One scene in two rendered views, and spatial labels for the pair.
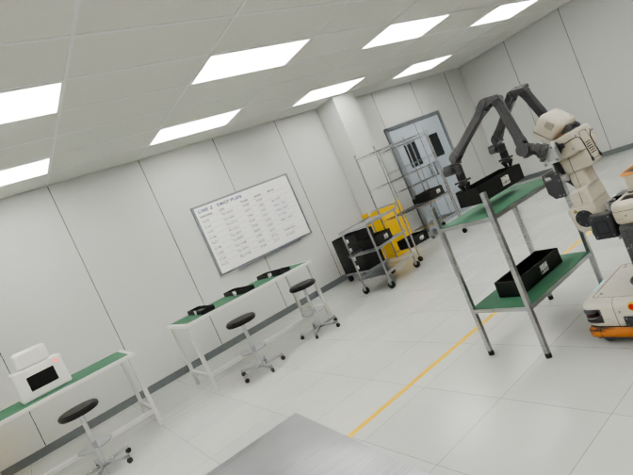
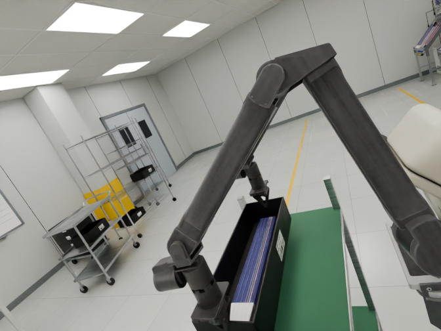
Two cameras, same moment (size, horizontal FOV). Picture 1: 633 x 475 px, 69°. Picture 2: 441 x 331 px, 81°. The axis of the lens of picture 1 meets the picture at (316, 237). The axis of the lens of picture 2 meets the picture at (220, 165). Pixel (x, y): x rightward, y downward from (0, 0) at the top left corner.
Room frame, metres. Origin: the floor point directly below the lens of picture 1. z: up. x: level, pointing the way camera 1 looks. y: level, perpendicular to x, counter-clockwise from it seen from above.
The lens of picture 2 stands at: (2.53, -0.93, 1.61)
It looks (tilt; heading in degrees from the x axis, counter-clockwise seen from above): 14 degrees down; 332
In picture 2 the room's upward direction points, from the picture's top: 25 degrees counter-clockwise
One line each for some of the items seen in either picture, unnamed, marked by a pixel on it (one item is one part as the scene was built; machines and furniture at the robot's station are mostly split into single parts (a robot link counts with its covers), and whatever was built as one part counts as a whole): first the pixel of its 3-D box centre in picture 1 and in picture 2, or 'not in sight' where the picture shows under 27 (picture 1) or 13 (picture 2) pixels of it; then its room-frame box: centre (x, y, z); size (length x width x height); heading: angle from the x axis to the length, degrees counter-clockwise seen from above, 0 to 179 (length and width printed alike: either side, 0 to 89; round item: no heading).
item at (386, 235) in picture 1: (376, 239); (90, 232); (6.50, -0.76, 0.63); 0.40 x 0.30 x 0.14; 138
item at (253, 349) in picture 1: (252, 344); not in sight; (4.95, 1.10, 0.31); 0.53 x 0.50 x 0.62; 123
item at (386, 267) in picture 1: (381, 247); (97, 238); (6.53, -0.78, 0.50); 0.90 x 0.54 x 1.00; 138
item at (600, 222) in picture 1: (599, 221); not in sight; (2.68, -1.56, 0.68); 0.28 x 0.27 x 0.25; 125
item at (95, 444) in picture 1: (94, 438); not in sight; (4.02, 2.50, 0.31); 0.53 x 0.50 x 0.62; 169
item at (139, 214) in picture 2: (413, 239); (131, 217); (7.27, -1.38, 0.29); 0.40 x 0.30 x 0.14; 123
